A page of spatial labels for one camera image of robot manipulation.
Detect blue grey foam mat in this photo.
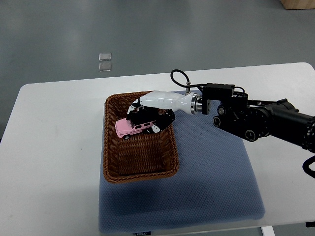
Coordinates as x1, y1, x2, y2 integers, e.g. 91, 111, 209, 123
99, 108, 265, 234

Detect upper floor socket plate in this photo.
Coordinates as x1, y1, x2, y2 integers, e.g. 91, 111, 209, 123
98, 53, 112, 61

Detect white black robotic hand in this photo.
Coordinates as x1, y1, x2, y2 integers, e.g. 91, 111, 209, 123
126, 91, 203, 134

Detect brown wicker basket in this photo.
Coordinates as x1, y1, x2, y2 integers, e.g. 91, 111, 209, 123
102, 91, 179, 183

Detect white table leg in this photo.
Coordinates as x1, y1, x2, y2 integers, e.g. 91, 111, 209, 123
261, 226, 275, 236

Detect wooden box corner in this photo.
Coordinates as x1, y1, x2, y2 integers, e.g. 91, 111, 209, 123
280, 0, 315, 10

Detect pink toy car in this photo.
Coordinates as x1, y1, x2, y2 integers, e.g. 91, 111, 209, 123
115, 118, 155, 140

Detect floor socket plate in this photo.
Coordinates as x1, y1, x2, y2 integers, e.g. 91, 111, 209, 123
98, 53, 112, 61
98, 62, 112, 72

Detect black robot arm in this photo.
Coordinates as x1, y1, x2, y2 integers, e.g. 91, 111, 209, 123
181, 80, 315, 152

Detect lower floor socket plate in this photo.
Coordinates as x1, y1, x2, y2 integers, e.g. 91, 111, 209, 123
98, 62, 112, 72

